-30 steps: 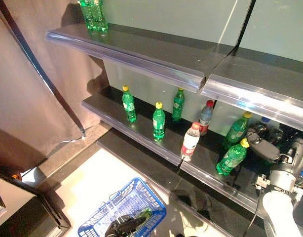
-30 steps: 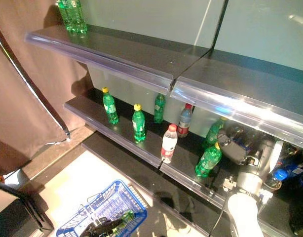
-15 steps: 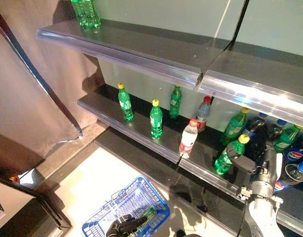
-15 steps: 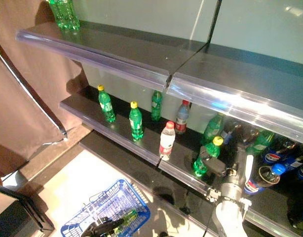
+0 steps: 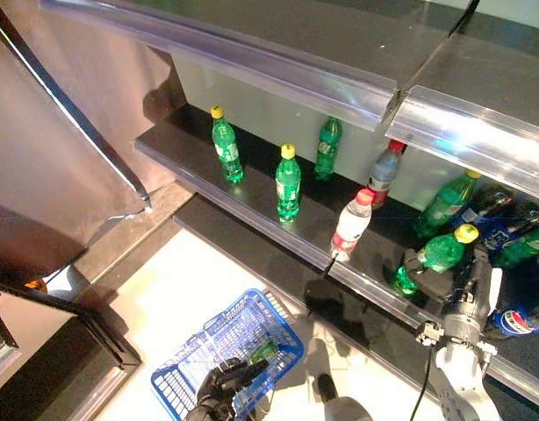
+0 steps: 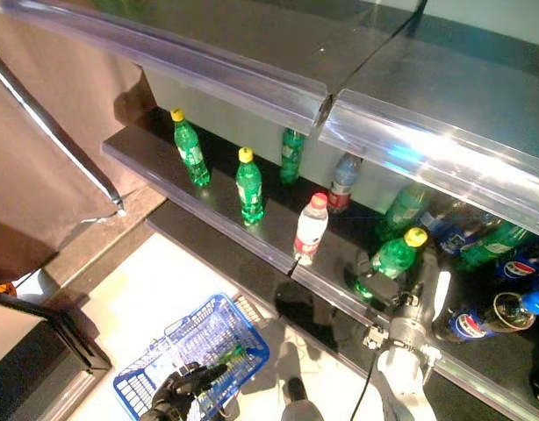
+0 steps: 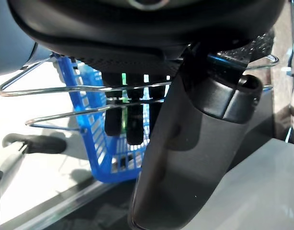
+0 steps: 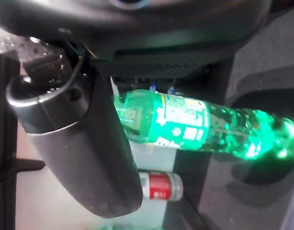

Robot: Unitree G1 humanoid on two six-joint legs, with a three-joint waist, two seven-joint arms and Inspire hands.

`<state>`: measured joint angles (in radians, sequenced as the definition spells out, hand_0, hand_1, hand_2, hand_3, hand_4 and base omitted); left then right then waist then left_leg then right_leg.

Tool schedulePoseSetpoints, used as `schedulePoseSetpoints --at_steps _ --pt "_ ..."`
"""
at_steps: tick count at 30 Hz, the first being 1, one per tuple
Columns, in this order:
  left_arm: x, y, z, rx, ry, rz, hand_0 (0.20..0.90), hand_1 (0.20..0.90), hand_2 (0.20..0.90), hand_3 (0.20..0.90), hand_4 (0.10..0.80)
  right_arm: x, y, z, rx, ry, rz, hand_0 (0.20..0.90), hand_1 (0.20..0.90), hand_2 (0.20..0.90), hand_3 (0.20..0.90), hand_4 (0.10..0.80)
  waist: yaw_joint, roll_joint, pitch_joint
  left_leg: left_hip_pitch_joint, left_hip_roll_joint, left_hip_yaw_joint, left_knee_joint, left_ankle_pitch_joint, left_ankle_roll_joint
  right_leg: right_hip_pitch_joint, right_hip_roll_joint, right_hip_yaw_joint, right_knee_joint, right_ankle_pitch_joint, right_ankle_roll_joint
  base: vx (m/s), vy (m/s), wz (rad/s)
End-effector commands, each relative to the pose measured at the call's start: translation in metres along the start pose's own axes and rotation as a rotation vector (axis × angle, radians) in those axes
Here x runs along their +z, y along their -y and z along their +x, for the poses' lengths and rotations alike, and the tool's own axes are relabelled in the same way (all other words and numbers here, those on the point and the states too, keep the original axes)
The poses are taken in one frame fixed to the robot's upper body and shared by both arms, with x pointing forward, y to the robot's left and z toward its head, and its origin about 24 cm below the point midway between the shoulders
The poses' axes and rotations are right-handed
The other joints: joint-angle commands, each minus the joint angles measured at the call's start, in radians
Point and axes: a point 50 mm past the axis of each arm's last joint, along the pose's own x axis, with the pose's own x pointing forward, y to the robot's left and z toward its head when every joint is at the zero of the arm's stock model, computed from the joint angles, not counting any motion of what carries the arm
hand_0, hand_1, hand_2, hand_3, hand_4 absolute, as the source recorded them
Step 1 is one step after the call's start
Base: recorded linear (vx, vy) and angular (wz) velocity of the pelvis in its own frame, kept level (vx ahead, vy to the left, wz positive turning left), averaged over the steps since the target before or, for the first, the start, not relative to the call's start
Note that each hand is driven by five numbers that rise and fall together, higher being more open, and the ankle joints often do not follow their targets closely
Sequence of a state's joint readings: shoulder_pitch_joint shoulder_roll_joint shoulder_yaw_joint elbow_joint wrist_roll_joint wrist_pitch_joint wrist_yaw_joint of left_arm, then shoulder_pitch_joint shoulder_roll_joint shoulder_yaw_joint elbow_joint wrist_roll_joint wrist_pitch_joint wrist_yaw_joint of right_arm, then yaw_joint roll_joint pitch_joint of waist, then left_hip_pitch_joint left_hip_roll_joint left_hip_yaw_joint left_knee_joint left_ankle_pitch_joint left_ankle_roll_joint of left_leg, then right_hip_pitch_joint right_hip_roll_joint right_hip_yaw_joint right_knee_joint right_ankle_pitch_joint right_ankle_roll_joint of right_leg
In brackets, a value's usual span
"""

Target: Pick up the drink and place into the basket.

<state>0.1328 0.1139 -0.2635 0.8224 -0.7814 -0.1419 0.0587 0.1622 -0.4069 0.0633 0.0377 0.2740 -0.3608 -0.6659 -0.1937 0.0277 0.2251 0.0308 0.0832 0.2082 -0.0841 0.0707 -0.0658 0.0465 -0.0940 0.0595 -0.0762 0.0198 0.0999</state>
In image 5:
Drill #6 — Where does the blue plastic shopping basket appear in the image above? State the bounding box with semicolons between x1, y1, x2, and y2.
150;288;305;421

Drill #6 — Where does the clear plastic price rail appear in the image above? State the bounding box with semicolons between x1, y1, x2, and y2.
135;139;336;271
385;85;539;203
39;0;400;132
328;258;539;413

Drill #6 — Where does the black upper shelf board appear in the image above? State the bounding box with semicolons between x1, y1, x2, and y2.
133;0;539;132

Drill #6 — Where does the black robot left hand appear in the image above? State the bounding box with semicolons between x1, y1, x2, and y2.
194;357;270;411

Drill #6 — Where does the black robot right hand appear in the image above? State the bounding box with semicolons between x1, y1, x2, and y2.
403;243;493;324

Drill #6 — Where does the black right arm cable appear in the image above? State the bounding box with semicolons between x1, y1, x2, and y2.
409;346;433;421

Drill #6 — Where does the black shelf board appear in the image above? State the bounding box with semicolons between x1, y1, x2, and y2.
135;104;539;396
133;0;539;132

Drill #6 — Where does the green soda bottle yellow cap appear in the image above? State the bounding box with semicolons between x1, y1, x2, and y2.
412;168;482;240
313;116;343;183
392;223;480;297
275;143;304;223
209;104;245;185

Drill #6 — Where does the thin black shelf cable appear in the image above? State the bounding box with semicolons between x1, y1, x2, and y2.
447;0;481;39

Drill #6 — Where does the white shelf back panel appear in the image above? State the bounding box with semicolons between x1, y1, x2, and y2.
170;54;485;220

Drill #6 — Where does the water bottle red cap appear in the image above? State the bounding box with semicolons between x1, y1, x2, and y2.
329;188;376;263
366;139;406;211

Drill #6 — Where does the black shelf base plinth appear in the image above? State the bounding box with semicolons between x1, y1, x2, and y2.
175;196;539;421

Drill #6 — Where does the black side shelving unit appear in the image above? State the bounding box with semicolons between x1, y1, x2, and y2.
0;280;143;421

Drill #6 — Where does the black middle shelf board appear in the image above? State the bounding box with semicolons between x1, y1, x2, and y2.
135;104;539;396

